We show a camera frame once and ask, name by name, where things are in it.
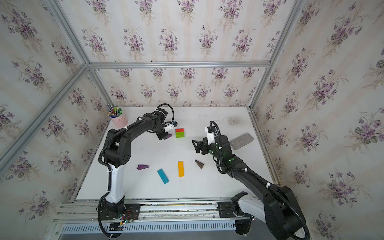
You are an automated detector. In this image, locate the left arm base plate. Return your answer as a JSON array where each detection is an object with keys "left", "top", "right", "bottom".
[{"left": 100, "top": 204, "right": 142, "bottom": 222}]

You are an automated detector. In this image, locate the teal long block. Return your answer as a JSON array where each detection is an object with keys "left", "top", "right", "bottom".
[{"left": 157, "top": 169, "right": 169, "bottom": 184}]

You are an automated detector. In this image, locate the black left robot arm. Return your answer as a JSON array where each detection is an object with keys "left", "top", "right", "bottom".
[{"left": 98, "top": 103, "right": 178, "bottom": 218}]

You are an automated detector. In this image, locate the aluminium mounting rail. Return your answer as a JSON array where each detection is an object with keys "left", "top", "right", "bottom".
[{"left": 44, "top": 196, "right": 313, "bottom": 240}]

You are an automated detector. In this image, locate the green rectangular block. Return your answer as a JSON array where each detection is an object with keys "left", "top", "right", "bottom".
[{"left": 175, "top": 132, "right": 185, "bottom": 138}]

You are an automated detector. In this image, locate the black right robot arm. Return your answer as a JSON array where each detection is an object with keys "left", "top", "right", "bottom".
[{"left": 192, "top": 121, "right": 311, "bottom": 240}]

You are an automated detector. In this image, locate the yellow long block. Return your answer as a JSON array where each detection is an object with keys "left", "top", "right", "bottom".
[{"left": 178, "top": 161, "right": 185, "bottom": 178}]

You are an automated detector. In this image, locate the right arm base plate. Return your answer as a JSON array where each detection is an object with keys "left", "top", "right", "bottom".
[{"left": 216, "top": 202, "right": 251, "bottom": 219}]

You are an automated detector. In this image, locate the pink pen cup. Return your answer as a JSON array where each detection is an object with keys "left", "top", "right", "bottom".
[{"left": 110, "top": 114, "right": 128, "bottom": 129}]

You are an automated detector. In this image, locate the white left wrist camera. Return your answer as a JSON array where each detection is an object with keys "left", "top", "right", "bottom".
[{"left": 164, "top": 121, "right": 178, "bottom": 132}]

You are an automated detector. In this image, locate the coloured pens bunch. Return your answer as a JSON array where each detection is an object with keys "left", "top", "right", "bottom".
[{"left": 107, "top": 104, "right": 123, "bottom": 118}]

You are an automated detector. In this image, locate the brown triangle block lower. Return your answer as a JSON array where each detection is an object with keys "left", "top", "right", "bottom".
[{"left": 195, "top": 160, "right": 204, "bottom": 170}]

